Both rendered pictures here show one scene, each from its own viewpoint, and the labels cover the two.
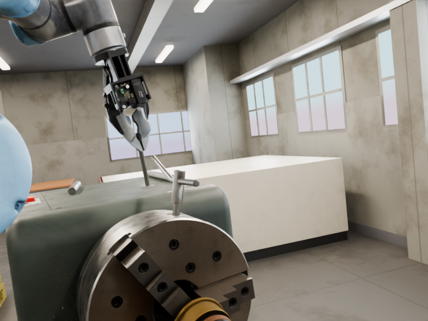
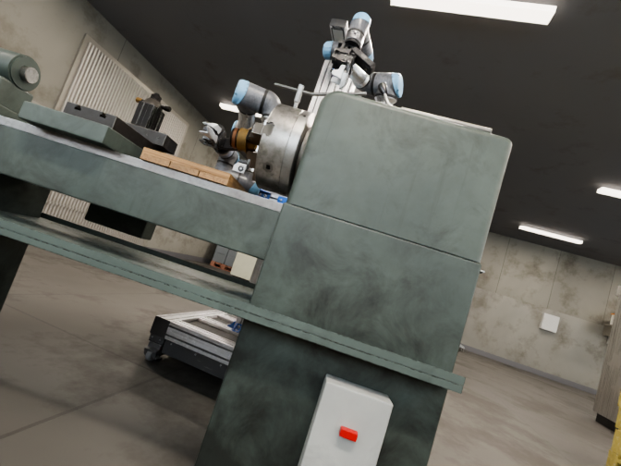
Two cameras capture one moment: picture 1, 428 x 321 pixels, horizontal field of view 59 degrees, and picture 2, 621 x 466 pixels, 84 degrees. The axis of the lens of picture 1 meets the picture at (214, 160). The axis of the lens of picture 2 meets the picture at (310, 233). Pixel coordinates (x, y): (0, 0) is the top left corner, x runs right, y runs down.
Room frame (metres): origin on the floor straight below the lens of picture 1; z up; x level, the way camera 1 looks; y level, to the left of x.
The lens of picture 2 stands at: (1.51, -0.84, 0.70)
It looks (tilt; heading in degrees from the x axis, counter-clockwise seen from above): 6 degrees up; 121
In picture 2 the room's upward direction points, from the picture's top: 18 degrees clockwise
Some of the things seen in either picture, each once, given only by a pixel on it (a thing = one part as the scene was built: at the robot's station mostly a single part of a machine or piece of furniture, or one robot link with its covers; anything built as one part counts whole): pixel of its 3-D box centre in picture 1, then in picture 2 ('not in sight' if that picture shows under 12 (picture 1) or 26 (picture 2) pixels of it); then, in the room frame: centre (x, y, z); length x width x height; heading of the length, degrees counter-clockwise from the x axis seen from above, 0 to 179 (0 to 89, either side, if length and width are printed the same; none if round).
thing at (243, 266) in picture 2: not in sight; (281, 274); (-3.06, 5.98, 0.38); 2.07 x 1.64 x 0.76; 108
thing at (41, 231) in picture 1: (113, 259); (386, 190); (1.06, 0.31, 1.06); 0.59 x 0.48 x 0.39; 27
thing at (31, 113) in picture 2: not in sight; (114, 151); (0.12, -0.14, 0.90); 0.53 x 0.30 x 0.06; 117
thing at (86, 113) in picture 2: not in sight; (127, 141); (0.17, -0.14, 0.95); 0.43 x 0.18 x 0.04; 117
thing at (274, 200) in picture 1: (210, 204); not in sight; (4.94, 0.11, 0.48); 2.67 x 2.07 x 0.96; 108
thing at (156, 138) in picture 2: not in sight; (147, 138); (0.17, -0.07, 1.00); 0.20 x 0.10 x 0.05; 27
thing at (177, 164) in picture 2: not in sight; (204, 180); (0.49, 0.00, 0.89); 0.36 x 0.30 x 0.04; 117
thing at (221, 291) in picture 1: (228, 293); (260, 134); (0.68, 0.00, 1.08); 0.12 x 0.11 x 0.05; 117
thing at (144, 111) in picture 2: not in sight; (148, 118); (0.15, -0.08, 1.07); 0.07 x 0.07 x 0.10; 27
